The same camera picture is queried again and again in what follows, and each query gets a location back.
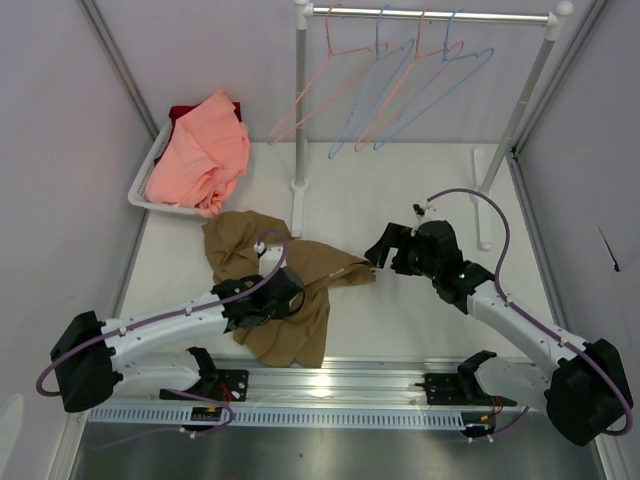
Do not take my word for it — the blue wire hanger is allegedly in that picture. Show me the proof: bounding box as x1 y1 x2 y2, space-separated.
360 8 495 151
327 5 415 160

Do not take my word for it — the blue wire hanger right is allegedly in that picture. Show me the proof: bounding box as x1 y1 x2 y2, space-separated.
360 8 495 151

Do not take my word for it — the pink wire hanger right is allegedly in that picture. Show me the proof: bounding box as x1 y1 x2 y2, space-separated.
354 6 451 153

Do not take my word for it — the dark red garment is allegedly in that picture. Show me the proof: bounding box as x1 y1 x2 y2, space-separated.
155 101 250 175

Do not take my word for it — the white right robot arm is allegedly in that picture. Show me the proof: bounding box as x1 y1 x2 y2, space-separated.
365 220 633 446

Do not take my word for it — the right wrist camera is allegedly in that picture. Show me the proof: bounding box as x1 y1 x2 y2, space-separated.
412 200 437 222

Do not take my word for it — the salmon pink garment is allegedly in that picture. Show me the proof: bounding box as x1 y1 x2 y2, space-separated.
145 89 251 218

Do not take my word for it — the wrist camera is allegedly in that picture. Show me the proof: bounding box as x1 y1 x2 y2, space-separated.
254 241 286 278
412 200 437 222

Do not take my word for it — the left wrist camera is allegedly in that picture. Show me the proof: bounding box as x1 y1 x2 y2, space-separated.
254 241 286 278

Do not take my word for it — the white garment rack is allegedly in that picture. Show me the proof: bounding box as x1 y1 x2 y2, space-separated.
268 1 574 238

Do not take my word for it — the pink wire hanger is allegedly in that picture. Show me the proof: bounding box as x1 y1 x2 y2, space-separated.
267 1 378 145
354 6 451 153

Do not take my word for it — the pink wire hanger left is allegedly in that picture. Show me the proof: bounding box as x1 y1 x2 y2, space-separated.
267 1 378 145

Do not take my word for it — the tan pleated skirt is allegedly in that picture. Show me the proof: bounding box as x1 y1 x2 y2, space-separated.
202 211 375 368

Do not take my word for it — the blue wire hanger left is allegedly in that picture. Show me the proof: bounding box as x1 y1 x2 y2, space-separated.
327 5 415 160

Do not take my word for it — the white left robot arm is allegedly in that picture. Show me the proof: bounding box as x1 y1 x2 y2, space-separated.
50 267 305 413

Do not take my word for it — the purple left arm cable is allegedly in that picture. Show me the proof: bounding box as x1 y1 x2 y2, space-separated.
35 229 291 441

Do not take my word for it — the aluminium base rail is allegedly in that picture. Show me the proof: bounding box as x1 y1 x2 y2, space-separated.
214 357 461 408

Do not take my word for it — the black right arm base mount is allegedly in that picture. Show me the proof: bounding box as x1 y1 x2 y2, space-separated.
415 350 517 407

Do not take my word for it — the white perforated laundry basket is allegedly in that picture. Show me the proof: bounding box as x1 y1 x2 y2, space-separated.
127 121 201 218

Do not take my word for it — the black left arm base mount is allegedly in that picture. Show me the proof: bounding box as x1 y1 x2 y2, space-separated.
159 347 249 403

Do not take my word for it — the slotted white cable duct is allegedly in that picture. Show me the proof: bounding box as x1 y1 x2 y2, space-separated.
88 403 465 431

